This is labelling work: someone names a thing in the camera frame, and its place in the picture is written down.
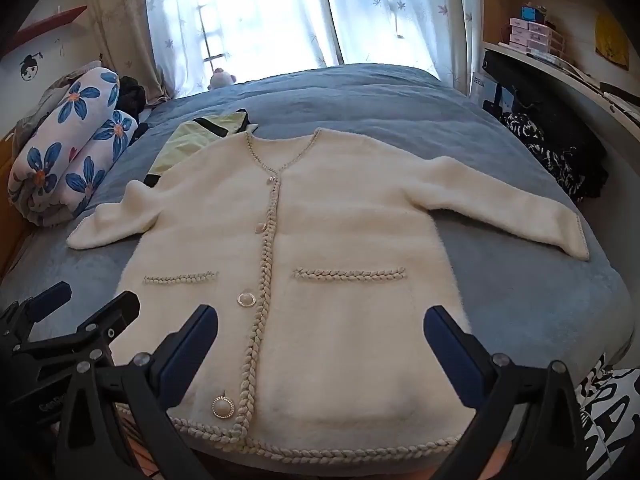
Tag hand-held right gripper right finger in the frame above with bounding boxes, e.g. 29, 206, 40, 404
423, 305, 587, 480

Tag wooden bookshelf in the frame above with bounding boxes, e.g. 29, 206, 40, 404
480, 0, 640, 86

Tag red wall shelf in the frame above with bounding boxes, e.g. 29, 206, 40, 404
0, 6, 88, 56

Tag dark clothes pile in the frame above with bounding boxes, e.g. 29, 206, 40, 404
119, 76, 150, 141

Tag white sheer leaf curtain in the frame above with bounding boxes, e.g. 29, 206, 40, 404
320, 0, 481, 96
144, 0, 343, 98

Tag rolled blue floral quilt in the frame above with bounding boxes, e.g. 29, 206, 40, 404
7, 66, 139, 227

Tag yellow-green jacket with black trim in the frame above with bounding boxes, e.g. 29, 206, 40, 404
144, 108, 258, 191

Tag beige patterned curtain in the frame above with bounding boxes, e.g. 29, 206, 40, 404
82, 0, 173, 106

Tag wooden bed frame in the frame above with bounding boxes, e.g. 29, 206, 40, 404
0, 132, 31, 281

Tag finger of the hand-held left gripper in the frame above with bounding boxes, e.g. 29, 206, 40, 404
5, 281, 72, 331
12, 291, 141, 361

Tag face wall sticker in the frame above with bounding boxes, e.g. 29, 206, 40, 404
19, 51, 45, 82

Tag yellow wall cloth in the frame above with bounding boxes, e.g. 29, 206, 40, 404
594, 11, 630, 71

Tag person's black and white trousers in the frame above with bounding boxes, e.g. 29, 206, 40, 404
575, 355, 640, 480

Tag pink plush toy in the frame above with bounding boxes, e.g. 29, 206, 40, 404
208, 69, 238, 91

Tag white curved desk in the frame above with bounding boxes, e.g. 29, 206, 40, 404
482, 41, 640, 241

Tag white cardboard box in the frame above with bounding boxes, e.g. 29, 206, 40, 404
470, 71, 516, 121

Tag cream fuzzy braided cardigan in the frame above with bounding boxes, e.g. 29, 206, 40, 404
66, 127, 591, 463

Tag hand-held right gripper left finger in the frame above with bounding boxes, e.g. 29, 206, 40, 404
54, 304, 219, 480

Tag pink drawer organiser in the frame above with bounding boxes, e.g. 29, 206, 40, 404
508, 17, 566, 56

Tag white flat desk item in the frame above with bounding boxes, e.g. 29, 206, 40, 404
526, 49, 576, 67

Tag black and white patterned cloth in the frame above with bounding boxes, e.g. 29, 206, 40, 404
501, 112, 586, 203

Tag blue bed blanket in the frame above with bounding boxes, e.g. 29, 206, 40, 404
0, 62, 636, 461

